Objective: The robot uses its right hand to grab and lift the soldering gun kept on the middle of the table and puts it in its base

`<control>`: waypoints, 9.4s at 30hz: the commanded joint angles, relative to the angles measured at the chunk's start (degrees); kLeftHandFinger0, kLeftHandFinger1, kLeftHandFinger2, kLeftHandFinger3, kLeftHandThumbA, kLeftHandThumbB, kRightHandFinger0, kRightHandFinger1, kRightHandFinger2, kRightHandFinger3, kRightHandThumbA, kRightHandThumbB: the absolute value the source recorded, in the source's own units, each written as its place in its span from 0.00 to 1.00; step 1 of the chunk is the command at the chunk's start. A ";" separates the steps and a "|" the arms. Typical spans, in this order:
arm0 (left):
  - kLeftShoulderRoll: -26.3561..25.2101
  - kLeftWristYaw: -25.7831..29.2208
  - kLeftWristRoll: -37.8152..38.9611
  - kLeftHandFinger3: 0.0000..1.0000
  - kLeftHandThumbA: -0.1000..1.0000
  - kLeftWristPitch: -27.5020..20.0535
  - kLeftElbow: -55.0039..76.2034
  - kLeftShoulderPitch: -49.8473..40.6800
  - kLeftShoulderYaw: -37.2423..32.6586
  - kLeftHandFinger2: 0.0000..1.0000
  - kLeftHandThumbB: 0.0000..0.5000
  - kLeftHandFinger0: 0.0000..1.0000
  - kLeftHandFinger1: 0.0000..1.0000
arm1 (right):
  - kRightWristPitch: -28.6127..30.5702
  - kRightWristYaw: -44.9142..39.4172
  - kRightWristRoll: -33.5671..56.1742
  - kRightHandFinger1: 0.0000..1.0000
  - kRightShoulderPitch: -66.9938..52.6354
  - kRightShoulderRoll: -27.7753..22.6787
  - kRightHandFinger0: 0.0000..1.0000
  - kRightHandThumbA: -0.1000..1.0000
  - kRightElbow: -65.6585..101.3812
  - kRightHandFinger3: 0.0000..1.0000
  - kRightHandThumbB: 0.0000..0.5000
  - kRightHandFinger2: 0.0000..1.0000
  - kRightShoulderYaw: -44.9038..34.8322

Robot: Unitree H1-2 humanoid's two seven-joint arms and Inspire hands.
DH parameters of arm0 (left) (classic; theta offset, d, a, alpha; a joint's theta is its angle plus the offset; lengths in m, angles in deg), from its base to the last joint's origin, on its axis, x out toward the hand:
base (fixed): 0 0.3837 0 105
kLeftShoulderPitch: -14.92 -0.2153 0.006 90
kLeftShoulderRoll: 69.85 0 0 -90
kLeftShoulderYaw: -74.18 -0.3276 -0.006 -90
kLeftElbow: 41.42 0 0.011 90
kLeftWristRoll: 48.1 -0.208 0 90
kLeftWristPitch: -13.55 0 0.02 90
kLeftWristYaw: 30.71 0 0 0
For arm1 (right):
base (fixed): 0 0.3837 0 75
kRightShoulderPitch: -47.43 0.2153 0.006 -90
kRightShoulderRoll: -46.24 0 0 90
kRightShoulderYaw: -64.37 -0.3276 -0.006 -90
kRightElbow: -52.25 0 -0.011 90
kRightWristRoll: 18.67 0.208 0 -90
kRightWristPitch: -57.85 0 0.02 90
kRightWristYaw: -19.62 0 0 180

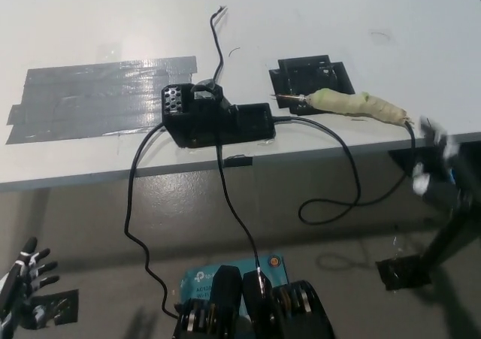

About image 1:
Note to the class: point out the black floor tape patch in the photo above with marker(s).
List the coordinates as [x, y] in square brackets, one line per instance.
[60, 305]

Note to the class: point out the black floor stand base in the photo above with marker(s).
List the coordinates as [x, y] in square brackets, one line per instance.
[398, 275]

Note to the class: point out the black table leg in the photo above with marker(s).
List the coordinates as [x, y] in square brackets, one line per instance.
[447, 237]

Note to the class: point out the small black tape strip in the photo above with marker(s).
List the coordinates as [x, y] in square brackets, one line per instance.
[239, 161]

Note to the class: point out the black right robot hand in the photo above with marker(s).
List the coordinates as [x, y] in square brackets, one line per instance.
[436, 181]

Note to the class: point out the teal tp-link box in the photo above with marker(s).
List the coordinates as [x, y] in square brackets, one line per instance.
[203, 279]

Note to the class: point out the grey duct tape patch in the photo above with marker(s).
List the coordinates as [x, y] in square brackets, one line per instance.
[94, 98]

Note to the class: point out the black fixture block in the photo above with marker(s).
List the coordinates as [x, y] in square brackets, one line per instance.
[221, 123]

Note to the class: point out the black robot torso blocks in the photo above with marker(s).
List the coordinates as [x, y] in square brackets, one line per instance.
[259, 316]

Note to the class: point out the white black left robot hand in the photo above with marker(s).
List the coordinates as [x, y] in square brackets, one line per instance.
[15, 290]

